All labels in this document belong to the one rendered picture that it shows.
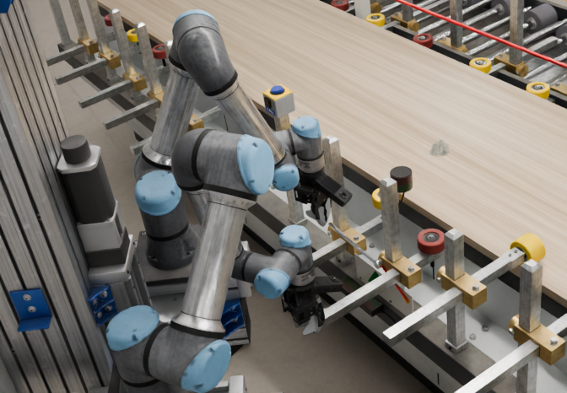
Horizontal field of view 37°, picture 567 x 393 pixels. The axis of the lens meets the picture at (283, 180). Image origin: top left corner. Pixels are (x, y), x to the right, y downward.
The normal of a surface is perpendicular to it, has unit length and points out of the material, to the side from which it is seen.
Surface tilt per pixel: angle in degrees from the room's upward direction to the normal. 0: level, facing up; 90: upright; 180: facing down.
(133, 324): 8
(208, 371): 95
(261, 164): 85
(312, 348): 0
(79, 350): 90
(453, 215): 0
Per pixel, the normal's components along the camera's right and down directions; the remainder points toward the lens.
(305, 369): -0.14, -0.81
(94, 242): 0.01, 0.58
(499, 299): -0.81, 0.42
